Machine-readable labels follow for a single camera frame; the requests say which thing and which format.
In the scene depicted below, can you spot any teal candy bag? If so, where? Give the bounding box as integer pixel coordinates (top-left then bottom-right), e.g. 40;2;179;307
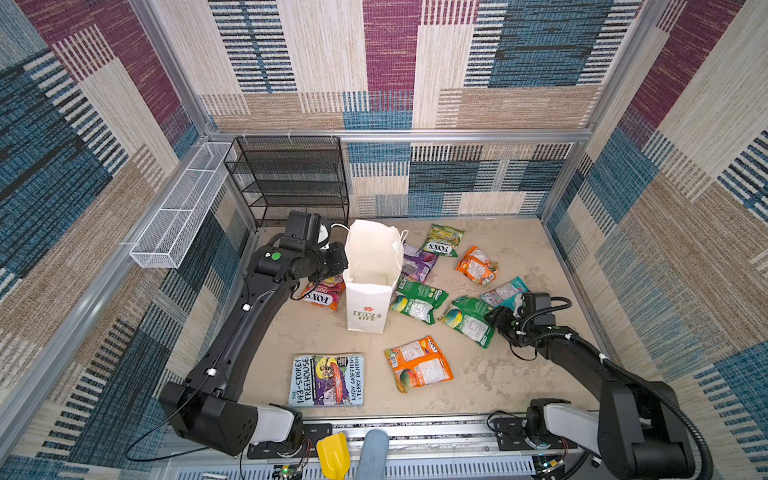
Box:
480;277;530;311

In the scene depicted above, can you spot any white paper bag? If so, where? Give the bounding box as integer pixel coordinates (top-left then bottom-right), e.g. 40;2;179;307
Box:
342;219;409;334

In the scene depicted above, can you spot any small orange candy bag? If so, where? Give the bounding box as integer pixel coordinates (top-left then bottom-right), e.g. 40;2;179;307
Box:
456;246;498;286

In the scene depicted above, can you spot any large orange fruits candy bag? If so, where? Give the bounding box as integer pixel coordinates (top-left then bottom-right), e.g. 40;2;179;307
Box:
384;335;454;393

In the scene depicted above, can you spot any yellow green Fox's candy bag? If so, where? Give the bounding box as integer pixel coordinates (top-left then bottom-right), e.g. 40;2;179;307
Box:
421;224;465;258

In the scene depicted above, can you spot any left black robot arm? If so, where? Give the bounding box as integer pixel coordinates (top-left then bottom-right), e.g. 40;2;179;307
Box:
159;242;348;456

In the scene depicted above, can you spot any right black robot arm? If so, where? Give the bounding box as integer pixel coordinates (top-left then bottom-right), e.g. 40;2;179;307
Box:
485;306;714;479

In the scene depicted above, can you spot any pink yellow Fox's candy bag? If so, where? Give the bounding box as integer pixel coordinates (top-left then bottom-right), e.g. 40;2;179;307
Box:
301;275;346;311

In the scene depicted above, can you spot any purple berries candy bag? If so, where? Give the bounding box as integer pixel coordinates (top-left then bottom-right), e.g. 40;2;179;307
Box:
401;242;438;283

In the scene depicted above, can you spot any green spring tea candy bag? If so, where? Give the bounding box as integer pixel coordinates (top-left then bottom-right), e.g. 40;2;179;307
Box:
389;276;449;325

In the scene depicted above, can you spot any treehouse paperback book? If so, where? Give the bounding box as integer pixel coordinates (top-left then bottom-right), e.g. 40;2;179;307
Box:
288;353;365;408

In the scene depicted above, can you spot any yellow plastic scoop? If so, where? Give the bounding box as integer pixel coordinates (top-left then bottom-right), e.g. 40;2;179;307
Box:
316;432;351;480

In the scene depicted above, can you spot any grey cylinder roll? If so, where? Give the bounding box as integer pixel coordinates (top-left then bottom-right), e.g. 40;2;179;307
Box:
355;429;389;480

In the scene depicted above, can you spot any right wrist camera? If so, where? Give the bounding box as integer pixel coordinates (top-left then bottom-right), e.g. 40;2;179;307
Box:
519;292;552;319

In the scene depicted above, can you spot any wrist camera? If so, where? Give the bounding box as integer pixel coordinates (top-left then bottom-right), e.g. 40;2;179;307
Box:
519;292;552;319
279;211;331;252

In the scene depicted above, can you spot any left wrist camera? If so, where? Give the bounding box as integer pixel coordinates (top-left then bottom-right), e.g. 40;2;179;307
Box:
279;211;331;252

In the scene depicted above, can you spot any black wire shelf rack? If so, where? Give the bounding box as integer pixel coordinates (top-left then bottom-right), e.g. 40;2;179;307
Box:
223;136;350;227

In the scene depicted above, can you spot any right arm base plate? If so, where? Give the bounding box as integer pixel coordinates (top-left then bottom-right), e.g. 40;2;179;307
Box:
487;416;579;451

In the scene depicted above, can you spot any white wire mesh basket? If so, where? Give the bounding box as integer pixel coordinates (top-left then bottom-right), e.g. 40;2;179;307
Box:
130;142;231;269

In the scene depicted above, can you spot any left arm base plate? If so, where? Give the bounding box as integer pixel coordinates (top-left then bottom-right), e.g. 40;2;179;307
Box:
246;423;333;460

